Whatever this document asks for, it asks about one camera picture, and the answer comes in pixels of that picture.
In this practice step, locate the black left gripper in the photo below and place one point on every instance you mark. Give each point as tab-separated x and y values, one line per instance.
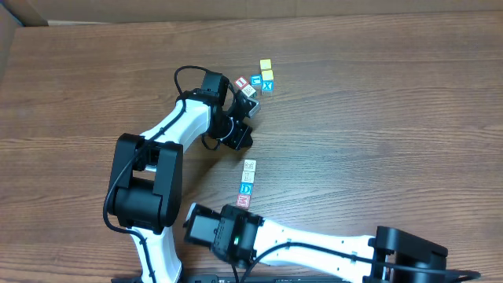
240	136

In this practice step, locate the plain K wooden block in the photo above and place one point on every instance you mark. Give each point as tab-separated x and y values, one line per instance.
250	165

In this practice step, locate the blue P wooden block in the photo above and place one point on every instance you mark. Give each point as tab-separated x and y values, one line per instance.
248	176

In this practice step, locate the blue D wooden block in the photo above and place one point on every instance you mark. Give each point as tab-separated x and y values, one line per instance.
246	188

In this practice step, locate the red M wooden block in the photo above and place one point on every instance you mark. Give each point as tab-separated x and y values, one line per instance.
243	200

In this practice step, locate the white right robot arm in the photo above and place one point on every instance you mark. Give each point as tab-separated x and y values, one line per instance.
243	238

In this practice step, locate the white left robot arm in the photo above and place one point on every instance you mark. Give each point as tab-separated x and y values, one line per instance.
145	189

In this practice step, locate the plain W wooden block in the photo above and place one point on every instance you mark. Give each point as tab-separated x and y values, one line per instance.
249	91

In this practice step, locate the red I wooden block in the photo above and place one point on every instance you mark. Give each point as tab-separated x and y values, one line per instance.
241	83

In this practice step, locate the blue L wooden block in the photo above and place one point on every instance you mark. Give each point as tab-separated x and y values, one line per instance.
256	81

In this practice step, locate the blue X wooden block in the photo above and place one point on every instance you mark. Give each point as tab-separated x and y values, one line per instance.
267	87

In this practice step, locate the yellow C wooden block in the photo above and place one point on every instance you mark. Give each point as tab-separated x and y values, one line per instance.
267	75

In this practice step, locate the yellow G wooden block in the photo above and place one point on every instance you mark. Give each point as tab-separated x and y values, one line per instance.
265	64

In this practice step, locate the cardboard back panel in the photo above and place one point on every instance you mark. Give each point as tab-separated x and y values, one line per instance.
40	12

